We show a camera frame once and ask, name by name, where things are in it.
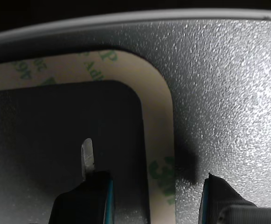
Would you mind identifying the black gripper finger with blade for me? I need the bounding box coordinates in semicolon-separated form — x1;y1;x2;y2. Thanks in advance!
49;137;115;224

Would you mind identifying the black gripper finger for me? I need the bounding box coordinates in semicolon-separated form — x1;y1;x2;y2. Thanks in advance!
199;172;271;224

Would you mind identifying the beige rectangular adhesive frame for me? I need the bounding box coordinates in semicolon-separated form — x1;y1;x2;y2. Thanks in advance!
0;49;176;224

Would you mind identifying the dark gray textured tray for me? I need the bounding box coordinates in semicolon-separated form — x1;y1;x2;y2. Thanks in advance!
0;19;271;224

